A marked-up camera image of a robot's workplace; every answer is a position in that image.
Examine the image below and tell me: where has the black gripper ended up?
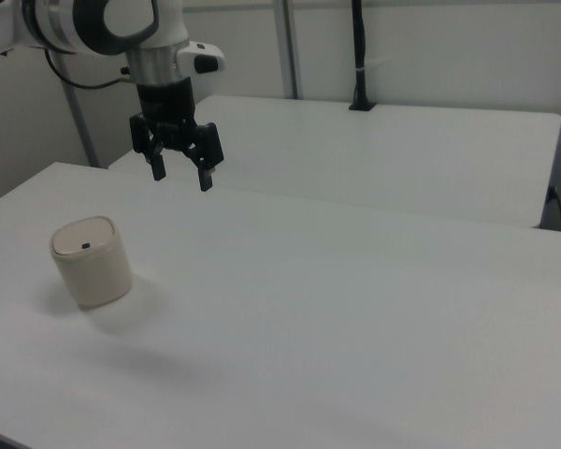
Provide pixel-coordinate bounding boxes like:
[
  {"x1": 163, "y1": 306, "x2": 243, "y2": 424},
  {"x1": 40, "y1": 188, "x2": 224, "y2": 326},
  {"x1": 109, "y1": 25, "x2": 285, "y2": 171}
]
[{"x1": 129, "y1": 78, "x2": 226, "y2": 194}]

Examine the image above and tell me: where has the beige trash bin lid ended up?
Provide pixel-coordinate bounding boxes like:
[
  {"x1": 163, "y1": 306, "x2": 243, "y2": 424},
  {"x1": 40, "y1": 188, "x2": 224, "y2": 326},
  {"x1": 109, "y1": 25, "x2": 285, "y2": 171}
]
[{"x1": 51, "y1": 216, "x2": 119, "y2": 258}]

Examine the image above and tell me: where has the beige round trash bin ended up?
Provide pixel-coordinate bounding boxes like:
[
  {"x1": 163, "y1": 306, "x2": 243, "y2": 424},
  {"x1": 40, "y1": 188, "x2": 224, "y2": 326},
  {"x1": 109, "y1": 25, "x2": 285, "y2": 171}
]
[{"x1": 50, "y1": 215, "x2": 135, "y2": 311}]

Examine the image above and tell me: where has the white side table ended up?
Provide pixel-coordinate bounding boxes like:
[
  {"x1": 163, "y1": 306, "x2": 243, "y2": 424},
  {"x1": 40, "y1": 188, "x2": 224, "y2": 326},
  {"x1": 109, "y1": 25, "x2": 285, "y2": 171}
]
[{"x1": 108, "y1": 94, "x2": 561, "y2": 230}]

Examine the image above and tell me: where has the black pole with clamp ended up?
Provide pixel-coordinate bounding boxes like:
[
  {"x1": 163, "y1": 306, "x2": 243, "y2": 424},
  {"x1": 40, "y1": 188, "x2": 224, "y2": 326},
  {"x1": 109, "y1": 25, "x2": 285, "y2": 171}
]
[{"x1": 348, "y1": 0, "x2": 378, "y2": 113}]

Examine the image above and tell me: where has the grey metal frame post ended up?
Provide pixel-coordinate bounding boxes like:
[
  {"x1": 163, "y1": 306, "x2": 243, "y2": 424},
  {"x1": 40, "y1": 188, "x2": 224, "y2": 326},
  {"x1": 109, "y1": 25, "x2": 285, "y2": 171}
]
[
  {"x1": 62, "y1": 77, "x2": 100, "y2": 168},
  {"x1": 278, "y1": 0, "x2": 306, "y2": 100}
]

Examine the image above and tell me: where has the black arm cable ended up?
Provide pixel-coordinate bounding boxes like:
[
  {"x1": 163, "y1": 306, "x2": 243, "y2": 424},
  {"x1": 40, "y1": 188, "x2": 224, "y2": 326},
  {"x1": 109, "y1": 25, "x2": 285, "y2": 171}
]
[{"x1": 44, "y1": 46, "x2": 137, "y2": 91}]

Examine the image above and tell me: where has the black power cable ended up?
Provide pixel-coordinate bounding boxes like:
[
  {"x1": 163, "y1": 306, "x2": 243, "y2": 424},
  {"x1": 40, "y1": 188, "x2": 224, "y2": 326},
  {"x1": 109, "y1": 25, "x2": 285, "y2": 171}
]
[{"x1": 547, "y1": 185, "x2": 561, "y2": 231}]

